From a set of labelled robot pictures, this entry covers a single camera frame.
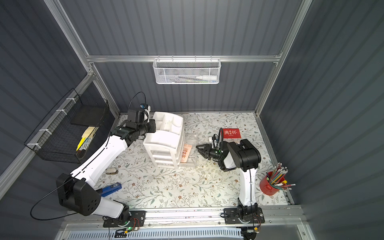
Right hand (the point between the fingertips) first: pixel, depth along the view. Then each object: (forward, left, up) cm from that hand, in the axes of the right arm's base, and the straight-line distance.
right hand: (198, 149), depth 93 cm
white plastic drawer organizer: (-9, +16, +17) cm, 25 cm away
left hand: (+5, +24, +19) cm, 31 cm away
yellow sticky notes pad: (-2, +57, +21) cm, 61 cm away
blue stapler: (-23, +46, -3) cm, 52 cm away
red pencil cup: (-21, -39, +4) cm, 44 cm away
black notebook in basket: (+7, +59, +23) cm, 64 cm away
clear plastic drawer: (+12, +6, -6) cm, 15 cm away
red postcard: (+17, -24, -7) cm, 31 cm away
